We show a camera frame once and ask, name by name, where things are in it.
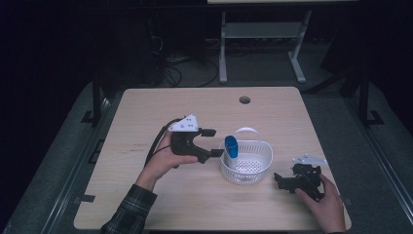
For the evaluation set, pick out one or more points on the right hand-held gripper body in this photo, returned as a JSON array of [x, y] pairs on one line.
[[308, 180]]

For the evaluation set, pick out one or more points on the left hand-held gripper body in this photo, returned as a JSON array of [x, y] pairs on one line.
[[183, 143]]

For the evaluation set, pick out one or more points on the white bottle with blue cap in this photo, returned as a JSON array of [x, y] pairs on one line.
[[231, 148]]

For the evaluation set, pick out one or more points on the white slotted plastic basket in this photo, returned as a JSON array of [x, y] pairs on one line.
[[256, 174]]

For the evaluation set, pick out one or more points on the person's left hand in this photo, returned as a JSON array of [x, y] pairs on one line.
[[159, 165]]

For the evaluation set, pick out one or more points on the person's right hand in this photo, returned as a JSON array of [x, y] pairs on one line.
[[329, 208]]

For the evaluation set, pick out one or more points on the black metal stand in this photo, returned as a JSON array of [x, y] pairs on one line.
[[96, 97], [364, 97]]

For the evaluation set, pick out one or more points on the metal floor rail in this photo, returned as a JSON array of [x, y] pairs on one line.
[[386, 175], [69, 182]]

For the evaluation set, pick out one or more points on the white metal-frame desk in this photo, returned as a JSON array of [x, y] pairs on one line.
[[259, 30]]

